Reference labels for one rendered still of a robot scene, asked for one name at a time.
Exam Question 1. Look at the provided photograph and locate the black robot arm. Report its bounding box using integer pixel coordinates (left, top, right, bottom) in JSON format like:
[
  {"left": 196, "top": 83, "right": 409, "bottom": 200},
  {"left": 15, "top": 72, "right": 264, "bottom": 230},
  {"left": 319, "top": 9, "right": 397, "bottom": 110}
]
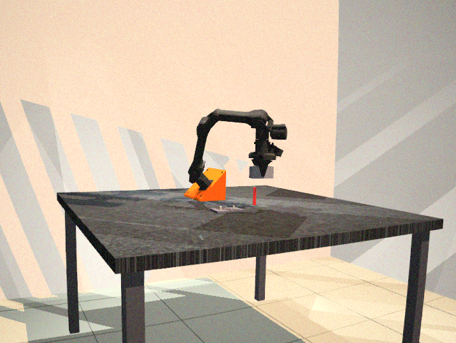
[{"left": 188, "top": 108, "right": 288, "bottom": 190}]

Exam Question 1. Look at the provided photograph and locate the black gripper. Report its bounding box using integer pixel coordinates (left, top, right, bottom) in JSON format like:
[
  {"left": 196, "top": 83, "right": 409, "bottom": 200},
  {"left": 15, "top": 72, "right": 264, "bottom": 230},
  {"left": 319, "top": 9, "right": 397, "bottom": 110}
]
[{"left": 248, "top": 139, "right": 276, "bottom": 177}]

